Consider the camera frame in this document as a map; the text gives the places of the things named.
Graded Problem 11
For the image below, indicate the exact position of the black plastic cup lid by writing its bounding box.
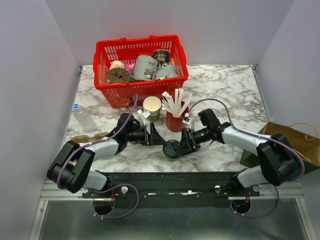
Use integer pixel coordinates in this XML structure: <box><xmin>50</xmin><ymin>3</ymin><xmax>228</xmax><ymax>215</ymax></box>
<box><xmin>162</xmin><ymin>139</ymin><xmax>180</xmax><ymax>152</ymax></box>

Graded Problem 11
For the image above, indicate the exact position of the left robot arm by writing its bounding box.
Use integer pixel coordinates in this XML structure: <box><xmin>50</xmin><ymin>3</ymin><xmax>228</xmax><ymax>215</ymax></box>
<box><xmin>46</xmin><ymin>113</ymin><xmax>166</xmax><ymax>198</ymax></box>

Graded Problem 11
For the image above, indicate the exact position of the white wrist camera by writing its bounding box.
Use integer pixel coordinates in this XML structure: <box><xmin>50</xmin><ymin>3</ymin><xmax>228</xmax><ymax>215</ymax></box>
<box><xmin>182</xmin><ymin>112</ymin><xmax>195</xmax><ymax>130</ymax></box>
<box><xmin>137</xmin><ymin>109</ymin><xmax>151</xmax><ymax>127</ymax></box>

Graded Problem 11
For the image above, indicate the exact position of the green bag holder stand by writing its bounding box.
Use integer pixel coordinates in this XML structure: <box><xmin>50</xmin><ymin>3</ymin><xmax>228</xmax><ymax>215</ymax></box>
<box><xmin>239</xmin><ymin>127</ymin><xmax>320</xmax><ymax>181</ymax></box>

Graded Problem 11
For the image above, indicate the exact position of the stack of green paper cups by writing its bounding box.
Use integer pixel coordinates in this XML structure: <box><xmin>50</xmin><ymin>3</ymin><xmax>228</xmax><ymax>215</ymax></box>
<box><xmin>143</xmin><ymin>96</ymin><xmax>162</xmax><ymax>122</ymax></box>

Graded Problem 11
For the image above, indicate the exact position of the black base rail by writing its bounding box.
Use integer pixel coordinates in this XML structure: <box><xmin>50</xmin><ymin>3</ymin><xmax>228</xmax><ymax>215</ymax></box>
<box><xmin>82</xmin><ymin>171</ymin><xmax>260</xmax><ymax>209</ymax></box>

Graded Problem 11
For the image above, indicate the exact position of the green paper coffee cup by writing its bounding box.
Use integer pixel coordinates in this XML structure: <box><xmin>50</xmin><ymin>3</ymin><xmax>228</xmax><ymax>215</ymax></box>
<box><xmin>163</xmin><ymin>151</ymin><xmax>181</xmax><ymax>162</ymax></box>

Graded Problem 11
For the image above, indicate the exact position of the beige cup in basket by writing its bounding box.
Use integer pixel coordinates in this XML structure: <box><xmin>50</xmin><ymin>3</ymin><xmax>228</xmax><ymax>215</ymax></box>
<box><xmin>109</xmin><ymin>60</ymin><xmax>125</xmax><ymax>70</ymax></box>

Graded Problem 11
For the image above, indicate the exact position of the white wrapped straws bundle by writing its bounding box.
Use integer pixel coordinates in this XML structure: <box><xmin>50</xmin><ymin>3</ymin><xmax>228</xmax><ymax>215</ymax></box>
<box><xmin>161</xmin><ymin>88</ymin><xmax>193</xmax><ymax>118</ymax></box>

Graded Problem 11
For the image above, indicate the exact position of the brown cardboard cup carrier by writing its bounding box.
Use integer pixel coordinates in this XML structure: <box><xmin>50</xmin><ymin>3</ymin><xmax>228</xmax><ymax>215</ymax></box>
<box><xmin>70</xmin><ymin>132</ymin><xmax>109</xmax><ymax>144</ymax></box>

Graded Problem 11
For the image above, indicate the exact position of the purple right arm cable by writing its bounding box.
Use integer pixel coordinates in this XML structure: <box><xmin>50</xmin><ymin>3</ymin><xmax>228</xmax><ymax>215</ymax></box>
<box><xmin>188</xmin><ymin>98</ymin><xmax>306</xmax><ymax>218</ymax></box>

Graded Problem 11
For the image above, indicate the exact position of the brown paper bag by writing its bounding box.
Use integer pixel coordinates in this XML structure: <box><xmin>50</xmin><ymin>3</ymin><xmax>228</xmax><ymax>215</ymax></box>
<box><xmin>262</xmin><ymin>122</ymin><xmax>320</xmax><ymax>167</ymax></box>

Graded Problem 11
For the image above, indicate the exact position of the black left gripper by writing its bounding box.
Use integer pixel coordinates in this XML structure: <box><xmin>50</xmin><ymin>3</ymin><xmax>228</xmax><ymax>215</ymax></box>
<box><xmin>126</xmin><ymin>122</ymin><xmax>167</xmax><ymax>146</ymax></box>

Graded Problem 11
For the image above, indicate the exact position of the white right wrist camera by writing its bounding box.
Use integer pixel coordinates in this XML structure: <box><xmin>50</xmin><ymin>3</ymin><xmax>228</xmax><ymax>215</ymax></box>
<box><xmin>182</xmin><ymin>112</ymin><xmax>195</xmax><ymax>130</ymax></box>

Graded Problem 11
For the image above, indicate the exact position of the grey cloth in basket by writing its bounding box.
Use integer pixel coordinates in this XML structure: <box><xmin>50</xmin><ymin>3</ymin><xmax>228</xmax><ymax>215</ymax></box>
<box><xmin>155</xmin><ymin>64</ymin><xmax>179</xmax><ymax>79</ymax></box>

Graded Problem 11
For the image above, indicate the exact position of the clear plastic water bottle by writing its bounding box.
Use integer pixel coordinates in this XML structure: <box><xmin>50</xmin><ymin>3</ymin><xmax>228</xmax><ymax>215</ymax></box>
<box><xmin>72</xmin><ymin>103</ymin><xmax>97</xmax><ymax>132</ymax></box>

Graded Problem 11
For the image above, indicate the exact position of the brown crumpled cloth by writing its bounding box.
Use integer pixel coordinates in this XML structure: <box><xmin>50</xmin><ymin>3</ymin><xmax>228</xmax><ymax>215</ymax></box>
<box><xmin>107</xmin><ymin>67</ymin><xmax>131</xmax><ymax>84</ymax></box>

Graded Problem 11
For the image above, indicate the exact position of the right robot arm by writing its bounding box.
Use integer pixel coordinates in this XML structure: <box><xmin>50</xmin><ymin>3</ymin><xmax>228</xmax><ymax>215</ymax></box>
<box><xmin>174</xmin><ymin>108</ymin><xmax>302</xmax><ymax>196</ymax></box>

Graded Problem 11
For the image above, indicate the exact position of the red straw holder cup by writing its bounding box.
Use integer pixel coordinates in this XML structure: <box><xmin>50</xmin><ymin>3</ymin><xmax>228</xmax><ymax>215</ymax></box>
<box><xmin>166</xmin><ymin>107</ymin><xmax>189</xmax><ymax>133</ymax></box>

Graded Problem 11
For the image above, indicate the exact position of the black printed can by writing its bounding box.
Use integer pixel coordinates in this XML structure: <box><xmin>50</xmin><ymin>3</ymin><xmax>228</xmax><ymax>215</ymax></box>
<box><xmin>152</xmin><ymin>49</ymin><xmax>171</xmax><ymax>70</ymax></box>

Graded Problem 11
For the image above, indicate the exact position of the grey printed cup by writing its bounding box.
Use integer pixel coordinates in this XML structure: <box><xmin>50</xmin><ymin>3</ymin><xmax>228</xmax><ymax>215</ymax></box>
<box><xmin>133</xmin><ymin>55</ymin><xmax>158</xmax><ymax>81</ymax></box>

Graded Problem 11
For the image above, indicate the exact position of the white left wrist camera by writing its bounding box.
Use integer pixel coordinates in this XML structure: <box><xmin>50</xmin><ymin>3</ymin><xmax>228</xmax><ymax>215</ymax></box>
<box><xmin>137</xmin><ymin>109</ymin><xmax>151</xmax><ymax>127</ymax></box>

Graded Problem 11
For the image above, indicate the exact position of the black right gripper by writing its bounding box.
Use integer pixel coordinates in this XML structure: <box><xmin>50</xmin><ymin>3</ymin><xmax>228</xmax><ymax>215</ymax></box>
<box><xmin>175</xmin><ymin>126</ymin><xmax>211</xmax><ymax>156</ymax></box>

